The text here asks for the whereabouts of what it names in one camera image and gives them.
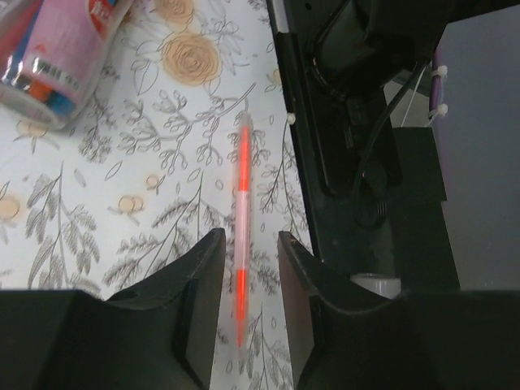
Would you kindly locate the orange pink pen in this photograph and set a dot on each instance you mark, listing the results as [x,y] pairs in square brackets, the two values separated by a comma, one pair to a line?
[242,245]

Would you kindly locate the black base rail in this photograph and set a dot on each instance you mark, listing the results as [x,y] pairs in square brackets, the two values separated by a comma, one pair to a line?
[373,193]

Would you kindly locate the floral table mat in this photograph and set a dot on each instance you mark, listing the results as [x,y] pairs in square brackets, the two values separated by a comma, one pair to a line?
[149,167]

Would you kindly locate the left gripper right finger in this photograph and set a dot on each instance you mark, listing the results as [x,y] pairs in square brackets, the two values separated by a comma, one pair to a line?
[343,336]

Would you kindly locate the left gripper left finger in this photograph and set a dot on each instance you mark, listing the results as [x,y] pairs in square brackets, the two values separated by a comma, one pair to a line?
[157,334]

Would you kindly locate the pink pencil case tube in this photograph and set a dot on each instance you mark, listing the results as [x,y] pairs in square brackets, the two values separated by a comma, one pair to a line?
[52,55]

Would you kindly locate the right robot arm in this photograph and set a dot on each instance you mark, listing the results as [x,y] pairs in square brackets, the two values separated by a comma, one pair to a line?
[352,48]

